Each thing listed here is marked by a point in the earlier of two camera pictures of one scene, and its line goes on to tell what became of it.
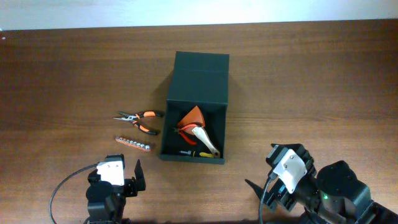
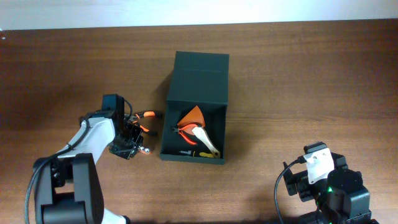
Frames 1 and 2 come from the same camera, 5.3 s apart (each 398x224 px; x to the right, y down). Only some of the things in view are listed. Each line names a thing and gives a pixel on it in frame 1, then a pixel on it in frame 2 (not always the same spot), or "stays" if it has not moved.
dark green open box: x=199 y=79 stays
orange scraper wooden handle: x=194 y=116 stays
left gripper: x=130 y=182 to x=129 y=152
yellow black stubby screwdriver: x=195 y=154 stays
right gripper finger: x=258 y=190 to x=290 y=180
